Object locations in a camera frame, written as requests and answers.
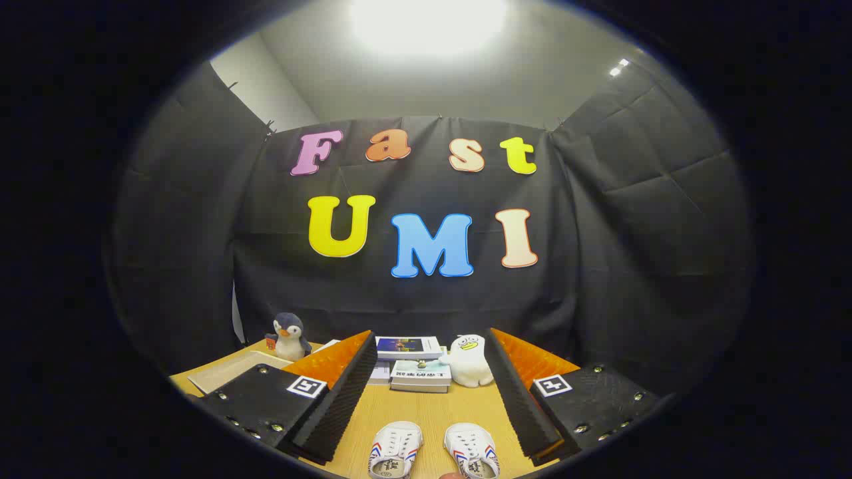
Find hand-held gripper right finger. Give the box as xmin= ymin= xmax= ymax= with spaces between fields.
xmin=485 ymin=327 xmax=660 ymax=466

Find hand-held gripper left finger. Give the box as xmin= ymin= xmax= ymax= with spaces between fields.
xmin=200 ymin=331 xmax=379 ymax=465

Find white shoe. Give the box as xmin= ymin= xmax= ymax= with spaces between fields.
xmin=369 ymin=421 xmax=423 ymax=479
xmin=445 ymin=423 xmax=500 ymax=479

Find beige fabric storage box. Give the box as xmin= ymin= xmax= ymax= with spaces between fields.
xmin=188 ymin=351 xmax=294 ymax=395

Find white duck plush toy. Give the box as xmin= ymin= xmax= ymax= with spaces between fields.
xmin=439 ymin=335 xmax=495 ymax=388

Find penguin plush toy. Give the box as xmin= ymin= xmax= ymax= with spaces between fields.
xmin=265 ymin=313 xmax=312 ymax=362

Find thick pale blue cover book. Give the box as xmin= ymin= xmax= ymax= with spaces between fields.
xmin=390 ymin=359 xmax=452 ymax=387

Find blue picture cover book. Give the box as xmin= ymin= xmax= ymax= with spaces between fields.
xmin=375 ymin=336 xmax=442 ymax=361

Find bright ceiling light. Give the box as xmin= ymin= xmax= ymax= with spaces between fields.
xmin=349 ymin=0 xmax=510 ymax=57

